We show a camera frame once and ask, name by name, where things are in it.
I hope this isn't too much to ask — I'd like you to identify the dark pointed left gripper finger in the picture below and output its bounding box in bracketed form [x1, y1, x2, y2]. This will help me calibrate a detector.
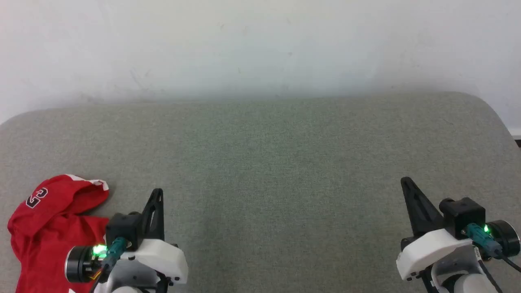
[141, 188, 165, 241]

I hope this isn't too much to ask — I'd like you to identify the red basketball shorts white trim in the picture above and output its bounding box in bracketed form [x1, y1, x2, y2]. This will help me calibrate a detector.
[7, 174, 110, 293]

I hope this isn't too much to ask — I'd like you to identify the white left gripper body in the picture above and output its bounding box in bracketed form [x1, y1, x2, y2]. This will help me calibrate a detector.
[120, 238, 189, 293]

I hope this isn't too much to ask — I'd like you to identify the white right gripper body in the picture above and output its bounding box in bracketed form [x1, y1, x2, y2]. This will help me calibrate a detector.
[396, 227, 475, 282]

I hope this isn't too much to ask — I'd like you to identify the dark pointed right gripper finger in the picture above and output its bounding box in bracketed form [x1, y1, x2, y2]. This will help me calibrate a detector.
[401, 177, 444, 238]

